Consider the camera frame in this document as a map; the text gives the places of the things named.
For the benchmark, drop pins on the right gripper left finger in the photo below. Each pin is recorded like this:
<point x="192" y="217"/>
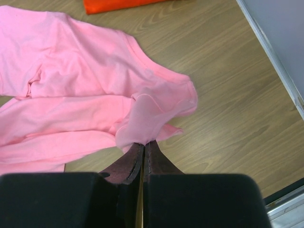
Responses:
<point x="122" y="169"/>

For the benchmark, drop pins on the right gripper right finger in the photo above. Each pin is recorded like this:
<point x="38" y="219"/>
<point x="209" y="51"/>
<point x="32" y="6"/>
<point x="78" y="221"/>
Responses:
<point x="157" y="167"/>

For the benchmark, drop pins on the light pink t shirt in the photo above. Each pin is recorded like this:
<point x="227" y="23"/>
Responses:
<point x="76" y="88"/>

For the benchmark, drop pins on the folded orange t shirt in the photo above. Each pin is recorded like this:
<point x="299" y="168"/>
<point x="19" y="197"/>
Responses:
<point x="100" y="6"/>

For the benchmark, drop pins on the aluminium frame rail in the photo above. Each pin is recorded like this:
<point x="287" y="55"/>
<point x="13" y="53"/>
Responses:
<point x="279" y="27"/>

